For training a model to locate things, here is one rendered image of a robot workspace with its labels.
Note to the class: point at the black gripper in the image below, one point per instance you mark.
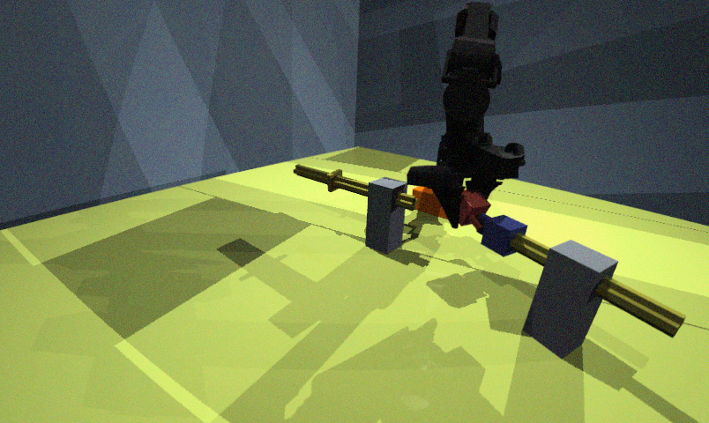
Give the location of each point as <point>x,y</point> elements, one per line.
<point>444,180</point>

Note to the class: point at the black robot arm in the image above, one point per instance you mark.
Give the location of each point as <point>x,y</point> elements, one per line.
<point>471,62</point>

